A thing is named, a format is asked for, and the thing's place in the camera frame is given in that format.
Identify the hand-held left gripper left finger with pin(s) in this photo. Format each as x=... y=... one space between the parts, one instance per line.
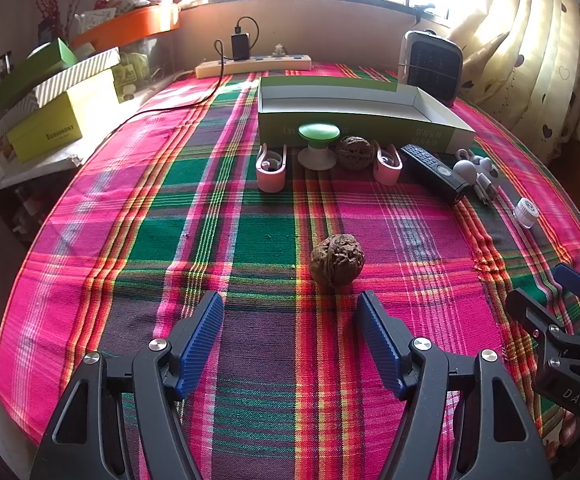
x=202 y=340

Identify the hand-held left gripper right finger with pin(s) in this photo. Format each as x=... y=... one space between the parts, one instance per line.
x=379 y=340

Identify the small white bottle cap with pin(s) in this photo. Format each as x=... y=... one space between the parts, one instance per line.
x=526 y=212

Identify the brown walnut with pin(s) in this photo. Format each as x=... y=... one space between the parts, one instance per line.
x=354 y=152
x=337 y=261

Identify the green topped white spool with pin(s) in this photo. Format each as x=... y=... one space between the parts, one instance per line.
x=318 y=132

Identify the green white cardboard box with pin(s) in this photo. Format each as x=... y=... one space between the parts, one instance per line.
x=349 y=125

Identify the person's right hand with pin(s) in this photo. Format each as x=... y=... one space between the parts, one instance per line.
x=569 y=430

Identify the pink green plaid tablecloth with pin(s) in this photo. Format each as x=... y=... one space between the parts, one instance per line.
x=270 y=220

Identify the black remote control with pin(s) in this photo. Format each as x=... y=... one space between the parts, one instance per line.
x=434 y=172

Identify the cream heart print curtain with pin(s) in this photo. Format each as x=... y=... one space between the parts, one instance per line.
x=529 y=60

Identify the white shelf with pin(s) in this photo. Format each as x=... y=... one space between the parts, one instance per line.
x=40 y=167

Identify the grey space heater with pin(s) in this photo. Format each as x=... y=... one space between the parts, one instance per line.
x=432 y=67

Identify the yellow green box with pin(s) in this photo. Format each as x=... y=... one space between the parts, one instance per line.
x=65 y=120

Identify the pale green carton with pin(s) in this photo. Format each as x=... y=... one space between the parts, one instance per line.
x=130 y=72

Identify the white power strip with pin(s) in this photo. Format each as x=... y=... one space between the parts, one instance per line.
x=255 y=66

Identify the striped box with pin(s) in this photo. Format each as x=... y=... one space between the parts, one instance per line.
x=77 y=75

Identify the black charger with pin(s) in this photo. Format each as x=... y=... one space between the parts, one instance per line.
x=240 y=46

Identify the white plug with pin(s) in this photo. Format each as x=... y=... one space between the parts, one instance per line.
x=279 y=51

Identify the orange tray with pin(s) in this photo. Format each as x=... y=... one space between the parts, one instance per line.
x=130 y=25

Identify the red branch decoration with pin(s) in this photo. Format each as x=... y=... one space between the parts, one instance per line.
x=45 y=0

